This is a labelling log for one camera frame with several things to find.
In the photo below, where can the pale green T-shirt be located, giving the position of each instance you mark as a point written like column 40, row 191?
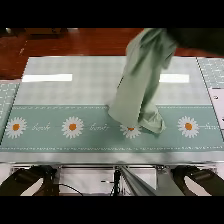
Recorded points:
column 143, row 83

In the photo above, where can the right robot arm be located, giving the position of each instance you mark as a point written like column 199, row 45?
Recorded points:
column 186, row 176

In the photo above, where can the silver frame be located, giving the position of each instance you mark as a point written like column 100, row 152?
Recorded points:
column 140, row 186

